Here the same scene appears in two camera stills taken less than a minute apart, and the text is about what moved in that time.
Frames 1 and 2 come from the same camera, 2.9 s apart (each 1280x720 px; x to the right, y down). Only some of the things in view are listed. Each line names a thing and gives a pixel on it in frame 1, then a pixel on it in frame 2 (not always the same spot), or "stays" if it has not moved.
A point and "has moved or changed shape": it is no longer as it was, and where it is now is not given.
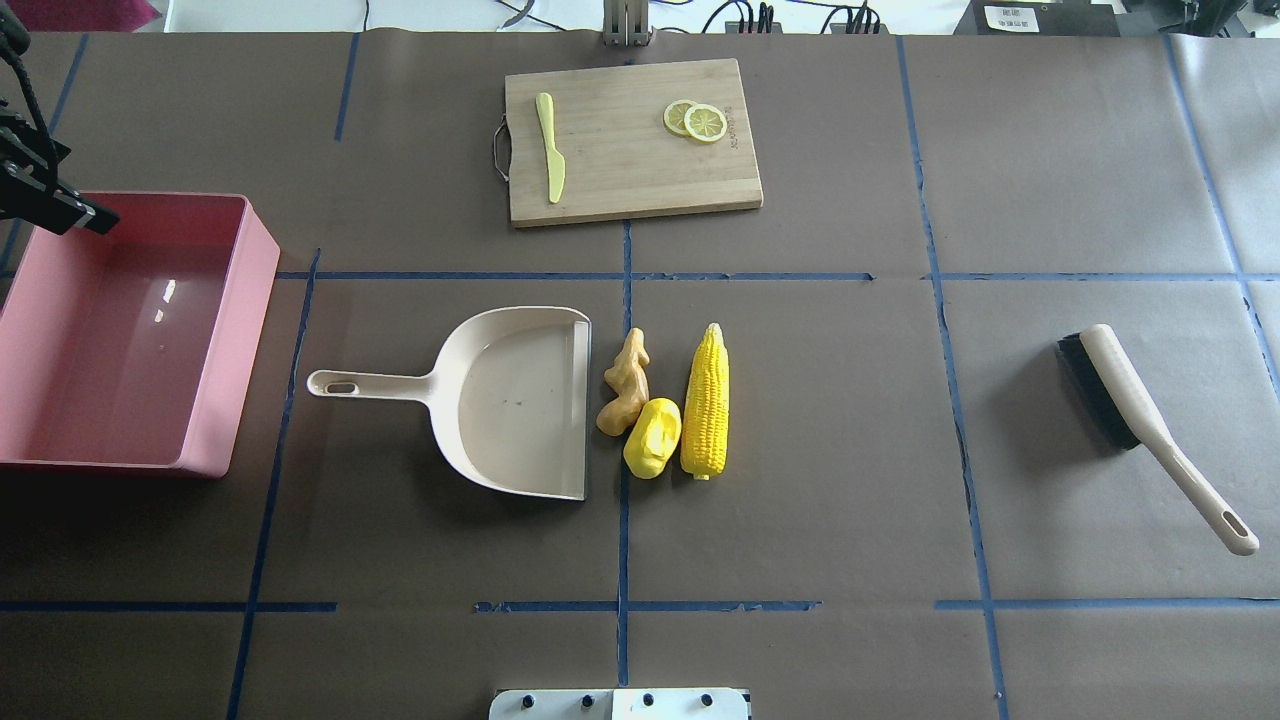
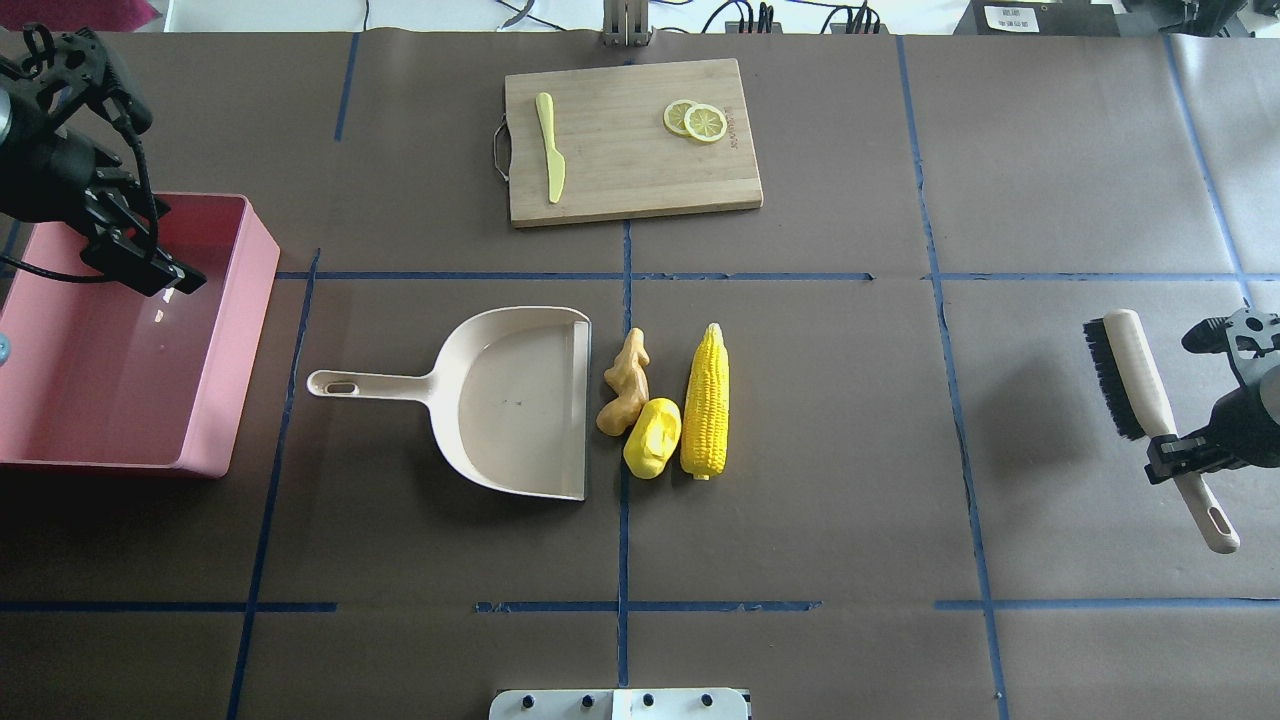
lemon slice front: x=705 y=122 stays
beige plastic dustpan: x=510 y=396 stays
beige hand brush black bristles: x=1099 y=365 has moved or changed shape
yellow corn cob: x=706 y=413 stays
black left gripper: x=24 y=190 to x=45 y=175
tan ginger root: x=629 y=380 stays
